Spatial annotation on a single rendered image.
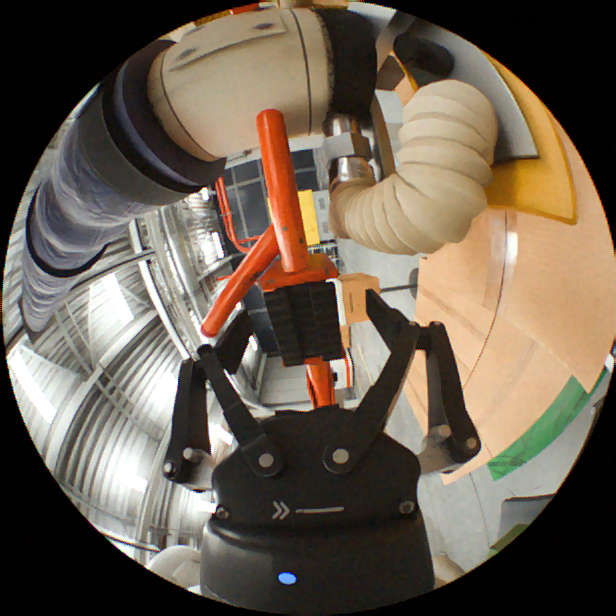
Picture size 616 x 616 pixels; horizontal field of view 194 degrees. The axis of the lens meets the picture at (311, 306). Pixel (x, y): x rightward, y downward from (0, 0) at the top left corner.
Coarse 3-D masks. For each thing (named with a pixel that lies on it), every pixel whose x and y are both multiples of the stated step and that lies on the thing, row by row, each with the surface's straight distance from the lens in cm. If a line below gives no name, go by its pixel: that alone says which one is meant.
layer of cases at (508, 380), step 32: (448, 288) 101; (416, 320) 134; (448, 320) 105; (480, 320) 89; (416, 352) 143; (480, 352) 93; (512, 352) 82; (544, 352) 75; (416, 384) 155; (480, 384) 98; (512, 384) 86; (544, 384) 78; (416, 416) 170; (480, 416) 104; (512, 416) 91; (448, 480) 152
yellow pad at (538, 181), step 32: (416, 32) 18; (448, 32) 16; (416, 64) 14; (448, 64) 14; (480, 64) 13; (512, 96) 12; (512, 128) 11; (544, 128) 11; (512, 160) 11; (544, 160) 11; (512, 192) 11; (544, 192) 11; (576, 224) 11
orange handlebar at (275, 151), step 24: (264, 120) 16; (264, 144) 15; (288, 144) 15; (264, 168) 15; (288, 168) 14; (288, 192) 13; (288, 216) 13; (288, 240) 13; (288, 264) 13; (312, 384) 21
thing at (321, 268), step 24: (312, 264) 15; (264, 288) 13; (288, 288) 13; (312, 288) 12; (288, 312) 13; (312, 312) 14; (336, 312) 13; (288, 336) 14; (312, 336) 15; (336, 336) 14; (288, 360) 15; (312, 360) 16
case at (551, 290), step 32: (576, 160) 28; (576, 192) 27; (480, 224) 33; (512, 224) 30; (544, 224) 28; (448, 256) 39; (480, 256) 33; (512, 256) 30; (544, 256) 28; (576, 256) 26; (608, 256) 26; (480, 288) 34; (512, 288) 30; (544, 288) 28; (576, 288) 27; (608, 288) 26; (512, 320) 31; (544, 320) 29; (576, 320) 27; (608, 320) 27; (576, 352) 28; (608, 352) 28
